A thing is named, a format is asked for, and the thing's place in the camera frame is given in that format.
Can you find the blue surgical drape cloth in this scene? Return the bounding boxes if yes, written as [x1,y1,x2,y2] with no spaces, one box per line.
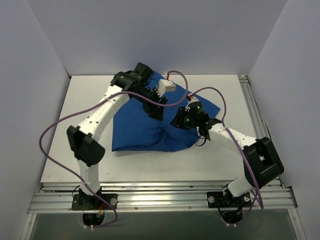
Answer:
[111,63,221,153]

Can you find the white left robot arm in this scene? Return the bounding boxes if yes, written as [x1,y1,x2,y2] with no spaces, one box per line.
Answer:
[66,62,176,210]

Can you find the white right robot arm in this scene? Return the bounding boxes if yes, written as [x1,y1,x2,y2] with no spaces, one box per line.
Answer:
[170,100,284,207]

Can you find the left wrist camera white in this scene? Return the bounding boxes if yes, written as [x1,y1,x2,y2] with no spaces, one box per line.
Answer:
[156,79,176,97]

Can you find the aluminium right rail frame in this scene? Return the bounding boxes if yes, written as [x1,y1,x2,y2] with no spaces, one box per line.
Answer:
[239,76,284,187]

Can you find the aluminium rail frame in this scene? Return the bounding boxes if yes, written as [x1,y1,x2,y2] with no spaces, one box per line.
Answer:
[21,180,303,240]
[239,76,284,187]

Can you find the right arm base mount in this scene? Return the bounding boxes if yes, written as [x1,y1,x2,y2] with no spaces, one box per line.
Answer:
[206,191,252,227]

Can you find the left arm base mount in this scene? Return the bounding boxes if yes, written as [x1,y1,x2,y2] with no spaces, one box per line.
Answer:
[70,193,118,229]

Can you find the aluminium front rail frame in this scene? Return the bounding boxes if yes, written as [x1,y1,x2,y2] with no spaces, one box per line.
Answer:
[21,180,303,240]

